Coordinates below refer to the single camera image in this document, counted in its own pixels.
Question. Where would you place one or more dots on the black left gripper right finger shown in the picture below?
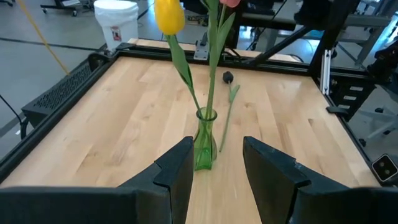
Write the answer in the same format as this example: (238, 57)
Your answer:
(311, 205)

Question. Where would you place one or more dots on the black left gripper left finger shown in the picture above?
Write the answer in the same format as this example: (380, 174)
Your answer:
(93, 205)

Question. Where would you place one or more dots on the black artificial tulip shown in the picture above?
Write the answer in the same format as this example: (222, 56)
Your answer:
(228, 77)

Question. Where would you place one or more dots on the pink artificial tulip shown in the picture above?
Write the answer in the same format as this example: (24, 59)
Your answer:
(221, 37)

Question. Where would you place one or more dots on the yellow artificial tulip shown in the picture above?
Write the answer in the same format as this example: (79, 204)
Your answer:
(169, 15)

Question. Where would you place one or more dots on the green glass vase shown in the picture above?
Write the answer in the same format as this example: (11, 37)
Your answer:
(205, 152)

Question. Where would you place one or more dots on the black perforated panel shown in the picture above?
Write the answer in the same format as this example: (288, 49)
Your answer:
(62, 90)

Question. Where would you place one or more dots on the silver aluminium extrusion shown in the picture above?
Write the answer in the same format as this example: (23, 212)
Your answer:
(326, 71)

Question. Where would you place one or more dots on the white plastic bucket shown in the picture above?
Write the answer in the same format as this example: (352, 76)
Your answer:
(116, 21)

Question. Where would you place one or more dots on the table-level camera box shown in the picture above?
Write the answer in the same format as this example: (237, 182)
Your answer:
(385, 168)

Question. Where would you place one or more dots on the black frame post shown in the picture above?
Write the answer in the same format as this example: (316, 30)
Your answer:
(326, 46)

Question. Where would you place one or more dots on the black diagonal frame strut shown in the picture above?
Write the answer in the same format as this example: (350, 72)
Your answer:
(280, 46)

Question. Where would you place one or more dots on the black table frame rim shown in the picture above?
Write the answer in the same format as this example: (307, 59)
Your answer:
(149, 53)

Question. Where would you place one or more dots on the grey metal bracket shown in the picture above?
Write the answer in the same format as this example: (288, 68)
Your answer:
(201, 51)

